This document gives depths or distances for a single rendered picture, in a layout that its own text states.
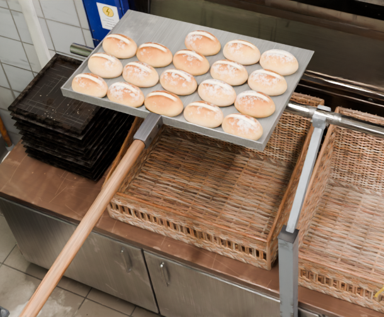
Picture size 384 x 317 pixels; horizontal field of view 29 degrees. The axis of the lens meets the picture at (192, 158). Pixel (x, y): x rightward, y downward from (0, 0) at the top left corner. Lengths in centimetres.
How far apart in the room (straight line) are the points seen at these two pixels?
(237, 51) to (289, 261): 55
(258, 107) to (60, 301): 146
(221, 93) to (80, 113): 70
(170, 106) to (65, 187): 82
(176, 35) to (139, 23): 12
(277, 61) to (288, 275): 56
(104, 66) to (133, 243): 66
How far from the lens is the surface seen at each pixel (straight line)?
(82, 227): 164
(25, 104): 249
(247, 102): 179
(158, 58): 195
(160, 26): 210
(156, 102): 182
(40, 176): 260
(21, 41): 291
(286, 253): 192
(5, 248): 320
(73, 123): 238
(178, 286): 249
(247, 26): 228
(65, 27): 270
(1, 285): 310
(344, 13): 210
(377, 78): 220
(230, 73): 187
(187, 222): 222
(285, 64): 189
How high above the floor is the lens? 251
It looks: 50 degrees down
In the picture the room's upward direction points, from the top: 9 degrees counter-clockwise
